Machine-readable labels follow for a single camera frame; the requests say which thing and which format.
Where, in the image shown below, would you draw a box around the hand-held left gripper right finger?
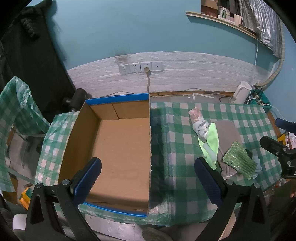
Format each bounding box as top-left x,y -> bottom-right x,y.
194,157 -> 271,241

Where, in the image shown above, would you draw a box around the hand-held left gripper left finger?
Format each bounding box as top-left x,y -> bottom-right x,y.
25,157 -> 102,241

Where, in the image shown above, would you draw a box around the yellow green box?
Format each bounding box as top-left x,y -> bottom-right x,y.
20,185 -> 33,207

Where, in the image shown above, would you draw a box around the light blue towel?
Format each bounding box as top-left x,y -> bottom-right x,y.
252,156 -> 263,179

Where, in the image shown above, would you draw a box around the green textured sponge cloth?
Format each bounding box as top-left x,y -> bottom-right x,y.
222,141 -> 257,180

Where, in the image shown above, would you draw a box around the grey plug cable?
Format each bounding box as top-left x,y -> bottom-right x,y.
144,67 -> 152,94

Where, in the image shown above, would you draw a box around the cardboard box blue edges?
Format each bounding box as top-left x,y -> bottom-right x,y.
58,93 -> 152,218

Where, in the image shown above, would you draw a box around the light green cloth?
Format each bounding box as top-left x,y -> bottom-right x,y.
198,122 -> 220,169

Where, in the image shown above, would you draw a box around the thin white cable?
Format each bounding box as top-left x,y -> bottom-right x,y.
248,38 -> 259,102

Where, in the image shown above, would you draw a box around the grey cloth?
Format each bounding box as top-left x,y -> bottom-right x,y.
216,120 -> 243,179

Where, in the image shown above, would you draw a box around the white green container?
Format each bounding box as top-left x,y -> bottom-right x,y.
217,6 -> 228,19

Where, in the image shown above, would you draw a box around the crumpled printed plastic wrapper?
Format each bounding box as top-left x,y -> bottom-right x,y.
188,107 -> 211,142

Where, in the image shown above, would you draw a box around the wooden wall shelf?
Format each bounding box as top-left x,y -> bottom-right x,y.
186,11 -> 258,39

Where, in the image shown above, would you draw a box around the white electric kettle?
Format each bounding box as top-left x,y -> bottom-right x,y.
229,81 -> 252,105

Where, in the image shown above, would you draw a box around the blue basket with cables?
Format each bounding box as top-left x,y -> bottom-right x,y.
250,86 -> 271,107

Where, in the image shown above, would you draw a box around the white plastic strip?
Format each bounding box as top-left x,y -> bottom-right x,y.
193,93 -> 214,100

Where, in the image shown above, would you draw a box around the beige corrugated hose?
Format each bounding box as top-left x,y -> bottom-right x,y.
255,23 -> 285,87

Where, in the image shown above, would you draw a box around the silver foil sheet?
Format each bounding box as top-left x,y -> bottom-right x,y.
238,0 -> 284,58

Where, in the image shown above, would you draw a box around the black tripod knob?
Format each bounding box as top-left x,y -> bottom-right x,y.
62,88 -> 88,112

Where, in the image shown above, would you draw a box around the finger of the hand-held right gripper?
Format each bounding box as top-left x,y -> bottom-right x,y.
275,118 -> 296,133
259,136 -> 289,158

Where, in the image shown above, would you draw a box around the green white checked tablecloth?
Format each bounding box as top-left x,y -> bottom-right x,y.
35,100 -> 282,227

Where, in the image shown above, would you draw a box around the checked plastic sheet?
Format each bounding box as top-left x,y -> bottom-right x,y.
0,76 -> 50,193

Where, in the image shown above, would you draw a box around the brown box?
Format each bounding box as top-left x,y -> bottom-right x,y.
201,0 -> 219,16

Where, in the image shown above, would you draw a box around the crumpled white plastic bag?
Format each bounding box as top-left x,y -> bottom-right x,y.
285,133 -> 296,149

